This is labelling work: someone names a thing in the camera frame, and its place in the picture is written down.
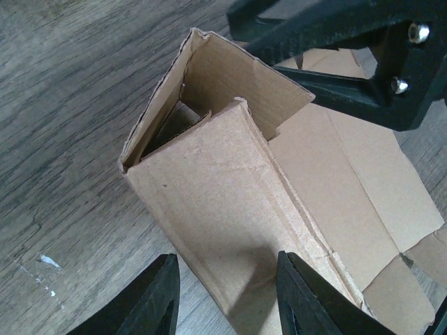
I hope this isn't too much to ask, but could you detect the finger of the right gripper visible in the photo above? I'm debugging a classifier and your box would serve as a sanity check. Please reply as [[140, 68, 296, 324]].
[[227, 1, 387, 66]]

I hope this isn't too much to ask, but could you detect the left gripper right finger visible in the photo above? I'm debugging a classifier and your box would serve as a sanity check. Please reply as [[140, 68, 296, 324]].
[[276, 251, 393, 335]]

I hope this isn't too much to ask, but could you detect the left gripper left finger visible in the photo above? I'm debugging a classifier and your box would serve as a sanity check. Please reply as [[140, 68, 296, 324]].
[[69, 253, 180, 334]]

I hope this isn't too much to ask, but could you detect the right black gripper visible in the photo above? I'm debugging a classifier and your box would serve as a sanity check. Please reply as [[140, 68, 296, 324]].
[[275, 1, 446, 131]]

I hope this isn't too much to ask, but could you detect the cardboard box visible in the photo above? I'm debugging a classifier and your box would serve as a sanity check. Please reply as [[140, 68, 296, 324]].
[[119, 28, 446, 334]]

